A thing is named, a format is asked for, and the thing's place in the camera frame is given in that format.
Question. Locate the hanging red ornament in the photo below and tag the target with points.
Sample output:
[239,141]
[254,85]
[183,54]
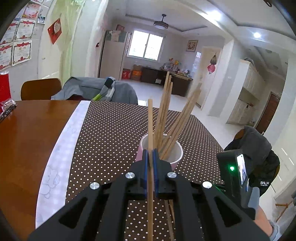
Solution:
[211,68]

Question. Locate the orange cardboard box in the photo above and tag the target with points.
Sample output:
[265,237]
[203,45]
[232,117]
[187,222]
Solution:
[136,72]

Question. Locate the grey jacket on chair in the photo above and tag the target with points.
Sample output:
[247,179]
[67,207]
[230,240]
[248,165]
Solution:
[89,87]

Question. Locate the green curtain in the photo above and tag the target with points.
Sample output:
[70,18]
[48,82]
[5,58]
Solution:
[69,13]

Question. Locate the red diamond door decoration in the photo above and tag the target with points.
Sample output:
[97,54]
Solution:
[55,30]

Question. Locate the red gift bag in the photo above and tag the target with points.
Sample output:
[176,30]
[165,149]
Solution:
[5,92]

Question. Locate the white table runner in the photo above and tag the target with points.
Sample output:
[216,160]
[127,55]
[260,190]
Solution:
[53,187]

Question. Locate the brown polka dot mat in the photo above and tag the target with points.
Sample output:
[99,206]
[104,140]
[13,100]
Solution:
[108,144]

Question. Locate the ceiling fan lamp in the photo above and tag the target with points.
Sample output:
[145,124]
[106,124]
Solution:
[161,24]

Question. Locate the brown door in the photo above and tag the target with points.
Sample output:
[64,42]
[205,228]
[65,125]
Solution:
[268,113]

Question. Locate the brown wooden chair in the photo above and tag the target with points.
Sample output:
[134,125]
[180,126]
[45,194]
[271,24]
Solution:
[40,89]

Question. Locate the white wall cabinet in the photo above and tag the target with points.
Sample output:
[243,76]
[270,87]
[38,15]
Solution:
[249,86]

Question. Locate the red cardboard box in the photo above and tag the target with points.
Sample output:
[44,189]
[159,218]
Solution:
[126,73]

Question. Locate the dark jacket on chair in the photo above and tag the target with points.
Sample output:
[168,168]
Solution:
[262,164]

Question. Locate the beige refrigerator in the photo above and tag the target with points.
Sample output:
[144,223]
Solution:
[113,54]

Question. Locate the clear plastic packet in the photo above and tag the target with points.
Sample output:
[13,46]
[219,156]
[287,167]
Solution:
[7,107]

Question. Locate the framed wall picture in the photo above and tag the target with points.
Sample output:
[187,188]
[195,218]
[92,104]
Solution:
[191,45]

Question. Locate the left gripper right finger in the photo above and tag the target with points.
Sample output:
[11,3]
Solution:
[202,211]

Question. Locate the lone wooden chopstick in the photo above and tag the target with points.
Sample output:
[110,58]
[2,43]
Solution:
[150,176]

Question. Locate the right hand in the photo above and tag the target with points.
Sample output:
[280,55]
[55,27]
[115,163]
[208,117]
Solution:
[263,223]

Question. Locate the window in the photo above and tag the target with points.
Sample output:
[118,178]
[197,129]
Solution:
[145,45]

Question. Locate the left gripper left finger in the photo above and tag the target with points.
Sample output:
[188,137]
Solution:
[99,211]

